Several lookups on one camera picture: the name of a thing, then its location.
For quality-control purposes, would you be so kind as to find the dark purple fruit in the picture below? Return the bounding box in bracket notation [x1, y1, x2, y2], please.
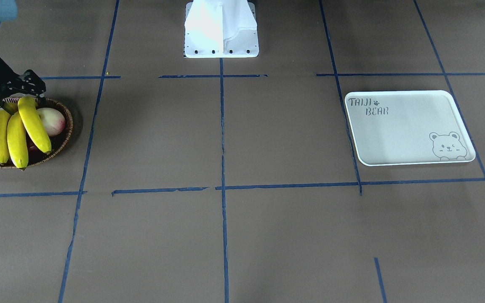
[26, 134, 55, 166]

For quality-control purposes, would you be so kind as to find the pink peach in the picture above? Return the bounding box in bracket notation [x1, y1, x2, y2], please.
[37, 107, 66, 137]

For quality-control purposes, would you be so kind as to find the brown wicker basket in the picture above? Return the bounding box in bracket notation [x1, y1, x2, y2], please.
[0, 98, 76, 169]

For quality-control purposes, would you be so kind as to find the white rectangular bear tray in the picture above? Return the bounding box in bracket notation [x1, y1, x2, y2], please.
[344, 90, 477, 167]

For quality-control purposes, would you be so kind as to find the white pedestal column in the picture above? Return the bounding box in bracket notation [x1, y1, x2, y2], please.
[184, 0, 260, 58]

